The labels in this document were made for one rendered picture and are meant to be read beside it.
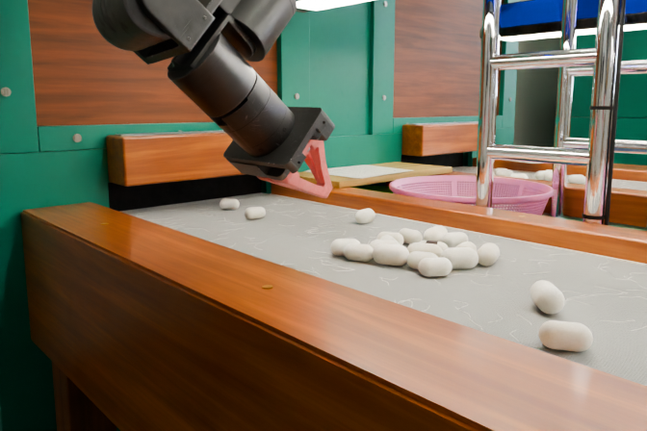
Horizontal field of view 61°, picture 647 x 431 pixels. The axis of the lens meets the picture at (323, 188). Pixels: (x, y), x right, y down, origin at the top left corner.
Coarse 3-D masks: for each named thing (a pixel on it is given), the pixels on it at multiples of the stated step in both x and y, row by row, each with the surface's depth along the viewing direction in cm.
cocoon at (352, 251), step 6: (348, 246) 58; (354, 246) 58; (360, 246) 58; (366, 246) 58; (348, 252) 58; (354, 252) 58; (360, 252) 57; (366, 252) 57; (372, 252) 58; (348, 258) 58; (354, 258) 58; (360, 258) 58; (366, 258) 57; (372, 258) 58
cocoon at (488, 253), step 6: (486, 246) 56; (492, 246) 57; (480, 252) 56; (486, 252) 56; (492, 252) 56; (498, 252) 57; (480, 258) 56; (486, 258) 56; (492, 258) 56; (480, 264) 56; (486, 264) 56; (492, 264) 56
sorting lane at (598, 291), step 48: (240, 240) 68; (288, 240) 68; (480, 240) 68; (384, 288) 50; (432, 288) 50; (480, 288) 50; (528, 288) 50; (576, 288) 50; (624, 288) 50; (528, 336) 39; (624, 336) 39
